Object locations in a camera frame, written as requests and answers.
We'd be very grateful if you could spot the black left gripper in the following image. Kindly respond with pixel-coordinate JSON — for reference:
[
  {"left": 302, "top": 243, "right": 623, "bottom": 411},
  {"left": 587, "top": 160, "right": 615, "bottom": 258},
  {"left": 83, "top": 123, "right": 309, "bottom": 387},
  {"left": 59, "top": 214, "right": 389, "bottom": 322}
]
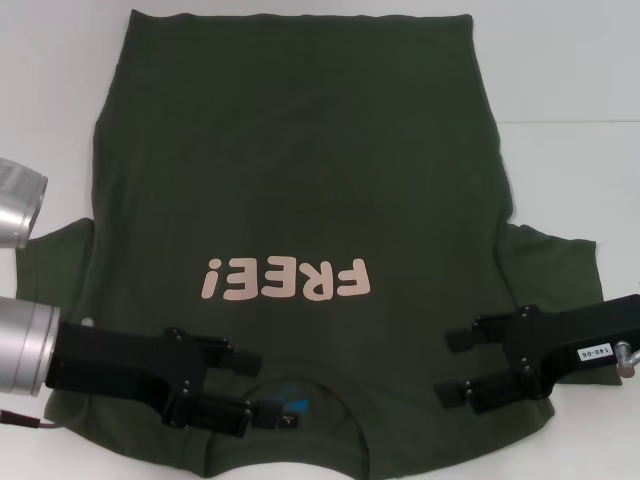
[{"left": 44, "top": 321, "right": 283, "bottom": 435}]

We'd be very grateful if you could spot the red-brown cable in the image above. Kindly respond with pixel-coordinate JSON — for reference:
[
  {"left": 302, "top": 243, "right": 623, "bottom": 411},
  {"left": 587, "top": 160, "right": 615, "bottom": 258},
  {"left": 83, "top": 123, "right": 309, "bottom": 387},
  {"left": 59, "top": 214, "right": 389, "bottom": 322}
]
[{"left": 0, "top": 407, "right": 74, "bottom": 432}]

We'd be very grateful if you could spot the dark green FREE! t-shirt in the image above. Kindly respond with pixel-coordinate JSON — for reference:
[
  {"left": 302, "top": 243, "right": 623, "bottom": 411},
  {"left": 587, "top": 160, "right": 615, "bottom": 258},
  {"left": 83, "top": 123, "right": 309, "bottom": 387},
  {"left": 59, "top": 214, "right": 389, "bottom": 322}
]
[{"left": 14, "top": 8, "right": 624, "bottom": 480}]

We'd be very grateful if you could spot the silver cable plug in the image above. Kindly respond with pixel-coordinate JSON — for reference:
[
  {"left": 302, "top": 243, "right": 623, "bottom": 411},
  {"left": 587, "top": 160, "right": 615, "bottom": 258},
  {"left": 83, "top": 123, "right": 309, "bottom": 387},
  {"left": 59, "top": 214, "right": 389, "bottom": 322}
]
[{"left": 615, "top": 339, "right": 640, "bottom": 387}]

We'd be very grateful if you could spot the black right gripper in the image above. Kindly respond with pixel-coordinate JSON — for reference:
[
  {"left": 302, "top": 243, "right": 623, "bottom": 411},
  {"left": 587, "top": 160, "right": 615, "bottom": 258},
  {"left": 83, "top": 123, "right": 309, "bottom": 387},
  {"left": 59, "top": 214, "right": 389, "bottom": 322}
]
[{"left": 433, "top": 293, "right": 640, "bottom": 416}]

